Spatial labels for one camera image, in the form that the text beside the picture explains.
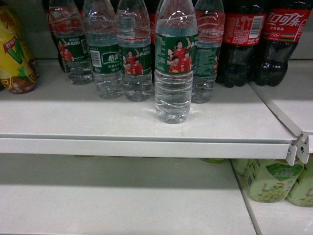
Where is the clear water bottle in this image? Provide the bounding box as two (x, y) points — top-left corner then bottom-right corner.
(155, 0), (198, 124)

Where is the white metal shelf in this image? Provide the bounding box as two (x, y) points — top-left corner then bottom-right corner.
(0, 60), (295, 159)

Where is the water bottle centre left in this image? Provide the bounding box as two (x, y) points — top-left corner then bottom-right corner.
(117, 0), (152, 102)

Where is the water bottle behind right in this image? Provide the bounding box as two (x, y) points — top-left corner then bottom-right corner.
(192, 0), (225, 104)

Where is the water bottle barcode label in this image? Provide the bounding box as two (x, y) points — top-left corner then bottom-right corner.
(82, 0), (123, 99)

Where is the water bottle far left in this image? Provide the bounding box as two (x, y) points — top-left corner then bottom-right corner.
(49, 0), (93, 85)

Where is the white adjacent right shelf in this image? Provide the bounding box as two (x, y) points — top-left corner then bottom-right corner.
(248, 58), (313, 164)

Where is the white lower shelf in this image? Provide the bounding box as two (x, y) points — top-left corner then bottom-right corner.
(0, 154), (256, 235)

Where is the cola bottle red label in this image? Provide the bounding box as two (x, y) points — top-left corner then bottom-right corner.
(216, 0), (266, 88)

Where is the green grape drink bottle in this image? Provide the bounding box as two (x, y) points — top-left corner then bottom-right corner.
(287, 158), (313, 208)
(244, 159), (304, 203)

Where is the yellow lemon tea bottle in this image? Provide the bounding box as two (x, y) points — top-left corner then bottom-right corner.
(0, 4), (38, 94)

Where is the cola bottle logo right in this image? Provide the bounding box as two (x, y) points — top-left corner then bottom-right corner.
(251, 0), (313, 87)

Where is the green grape drink bottle right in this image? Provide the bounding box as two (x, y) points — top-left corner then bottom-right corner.
(287, 158), (313, 208)

